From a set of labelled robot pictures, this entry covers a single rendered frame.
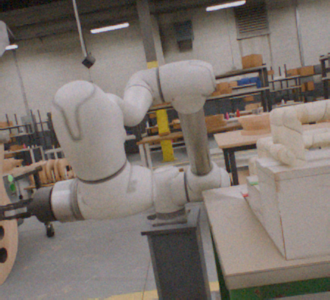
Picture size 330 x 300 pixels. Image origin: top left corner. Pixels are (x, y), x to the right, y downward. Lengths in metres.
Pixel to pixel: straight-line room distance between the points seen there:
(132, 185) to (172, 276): 1.04
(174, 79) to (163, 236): 0.78
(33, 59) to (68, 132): 12.73
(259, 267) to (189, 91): 0.63
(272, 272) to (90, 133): 0.41
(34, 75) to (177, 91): 12.22
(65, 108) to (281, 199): 0.41
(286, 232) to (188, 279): 1.01
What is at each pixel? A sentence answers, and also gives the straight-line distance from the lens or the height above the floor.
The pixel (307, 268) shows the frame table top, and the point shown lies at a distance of 0.63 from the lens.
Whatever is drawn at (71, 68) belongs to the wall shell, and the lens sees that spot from 12.59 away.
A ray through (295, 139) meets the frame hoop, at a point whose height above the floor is 1.15.
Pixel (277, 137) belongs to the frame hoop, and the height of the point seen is 1.15.
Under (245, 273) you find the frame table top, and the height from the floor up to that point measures 0.93.
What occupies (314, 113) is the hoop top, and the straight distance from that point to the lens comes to 0.59.
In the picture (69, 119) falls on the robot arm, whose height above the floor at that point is 1.26.
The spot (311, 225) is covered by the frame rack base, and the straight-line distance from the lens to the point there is 0.62.
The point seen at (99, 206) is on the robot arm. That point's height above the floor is 1.09.
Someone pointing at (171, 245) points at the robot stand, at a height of 0.61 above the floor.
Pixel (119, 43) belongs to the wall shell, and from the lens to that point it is 12.23.
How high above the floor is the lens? 1.24
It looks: 6 degrees down
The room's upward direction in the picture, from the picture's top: 10 degrees counter-clockwise
